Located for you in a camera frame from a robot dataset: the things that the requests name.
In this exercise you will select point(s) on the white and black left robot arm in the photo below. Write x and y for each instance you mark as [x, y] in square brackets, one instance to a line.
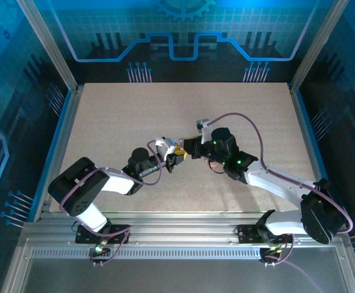
[116, 184]

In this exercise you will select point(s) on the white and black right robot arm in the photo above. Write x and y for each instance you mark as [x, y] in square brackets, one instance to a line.
[275, 183]

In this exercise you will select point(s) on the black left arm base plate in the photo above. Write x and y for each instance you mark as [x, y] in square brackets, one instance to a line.
[119, 235]

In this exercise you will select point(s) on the aluminium frame rail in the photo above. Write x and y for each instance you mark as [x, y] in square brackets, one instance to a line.
[180, 229]

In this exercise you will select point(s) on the aluminium table side rail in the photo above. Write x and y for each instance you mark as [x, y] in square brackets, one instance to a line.
[302, 122]
[60, 152]

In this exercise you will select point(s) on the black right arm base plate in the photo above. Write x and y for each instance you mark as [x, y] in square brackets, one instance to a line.
[246, 234]

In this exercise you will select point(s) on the aluminium frame post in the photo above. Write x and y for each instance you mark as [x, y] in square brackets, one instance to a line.
[317, 45]
[55, 55]

